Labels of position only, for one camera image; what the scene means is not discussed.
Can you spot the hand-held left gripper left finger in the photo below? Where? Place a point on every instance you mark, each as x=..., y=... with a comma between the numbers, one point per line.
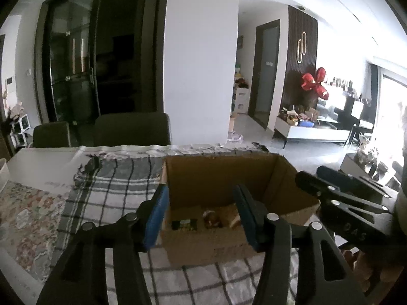
x=155, y=219

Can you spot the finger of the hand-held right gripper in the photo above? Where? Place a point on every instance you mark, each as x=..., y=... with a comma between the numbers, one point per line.
x=318, y=189
x=334, y=176

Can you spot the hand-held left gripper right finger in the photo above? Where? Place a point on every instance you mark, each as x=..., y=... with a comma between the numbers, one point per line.
x=247, y=220

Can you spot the orange white snack packet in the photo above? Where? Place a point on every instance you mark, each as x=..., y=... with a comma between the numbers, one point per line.
x=231, y=217

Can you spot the shiny dark snack packet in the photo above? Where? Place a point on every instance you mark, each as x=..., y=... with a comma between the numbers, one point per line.
x=184, y=224

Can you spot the round brown pastry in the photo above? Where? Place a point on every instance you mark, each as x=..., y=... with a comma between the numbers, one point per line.
x=211, y=218

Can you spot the brown cardboard box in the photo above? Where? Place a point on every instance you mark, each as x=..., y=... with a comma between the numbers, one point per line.
x=222, y=178

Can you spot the white coffee table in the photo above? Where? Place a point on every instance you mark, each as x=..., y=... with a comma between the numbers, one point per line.
x=353, y=165

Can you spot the white low cabinet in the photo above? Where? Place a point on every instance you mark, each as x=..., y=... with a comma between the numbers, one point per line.
x=311, y=133

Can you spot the grey plaid tablecloth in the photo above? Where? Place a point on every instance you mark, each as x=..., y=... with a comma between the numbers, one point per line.
x=120, y=178

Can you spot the pile of gift boxes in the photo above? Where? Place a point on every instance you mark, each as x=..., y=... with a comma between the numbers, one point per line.
x=295, y=117

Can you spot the white lace table cover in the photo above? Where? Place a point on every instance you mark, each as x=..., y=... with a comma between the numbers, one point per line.
x=133, y=151

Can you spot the dark dining chair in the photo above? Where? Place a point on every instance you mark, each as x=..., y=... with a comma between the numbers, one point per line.
x=51, y=135
x=132, y=130

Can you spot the red bow balloon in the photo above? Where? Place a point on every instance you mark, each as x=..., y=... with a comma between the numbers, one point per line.
x=313, y=82

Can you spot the white cube shelf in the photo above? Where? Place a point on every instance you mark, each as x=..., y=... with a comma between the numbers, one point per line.
x=242, y=98

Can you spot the dark framed glass door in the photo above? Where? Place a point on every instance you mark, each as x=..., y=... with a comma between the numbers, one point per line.
x=265, y=73

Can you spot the floral table mat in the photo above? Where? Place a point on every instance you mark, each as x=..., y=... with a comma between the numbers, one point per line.
x=28, y=216

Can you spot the white storage shelf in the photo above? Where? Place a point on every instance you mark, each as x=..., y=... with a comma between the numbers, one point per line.
x=19, y=128

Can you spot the dark glass sliding door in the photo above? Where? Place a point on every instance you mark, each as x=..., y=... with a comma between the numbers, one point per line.
x=105, y=54

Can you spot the gold wall ornament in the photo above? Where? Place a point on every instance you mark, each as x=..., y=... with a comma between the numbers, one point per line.
x=302, y=47

